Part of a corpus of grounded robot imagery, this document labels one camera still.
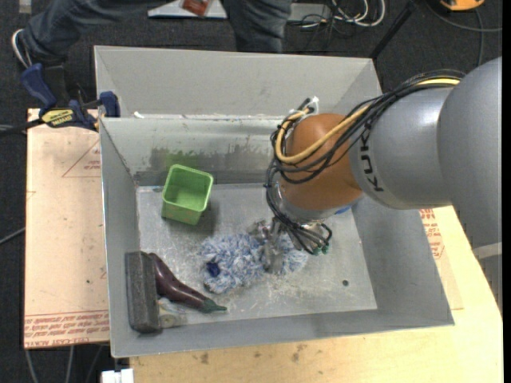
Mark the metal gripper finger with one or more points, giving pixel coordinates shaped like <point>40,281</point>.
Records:
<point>258,230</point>
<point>274,256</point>

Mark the blue and white fluffy cloth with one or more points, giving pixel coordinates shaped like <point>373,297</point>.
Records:
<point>235,257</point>

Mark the grey metal bin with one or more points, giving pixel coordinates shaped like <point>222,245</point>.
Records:
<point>279,293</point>

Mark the green square plastic cup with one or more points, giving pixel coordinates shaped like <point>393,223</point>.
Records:
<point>185,196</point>

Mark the purple toy eggplant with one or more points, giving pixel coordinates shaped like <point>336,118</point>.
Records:
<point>175,285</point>

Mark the small white object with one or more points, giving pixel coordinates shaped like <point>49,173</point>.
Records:
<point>171,318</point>

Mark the dark grey flat block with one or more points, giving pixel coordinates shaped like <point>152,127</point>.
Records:
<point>140,293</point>

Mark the brown cardboard board red print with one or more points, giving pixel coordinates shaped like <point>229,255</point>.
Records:
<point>64,230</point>

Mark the person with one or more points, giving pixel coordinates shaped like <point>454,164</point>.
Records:
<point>255,18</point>

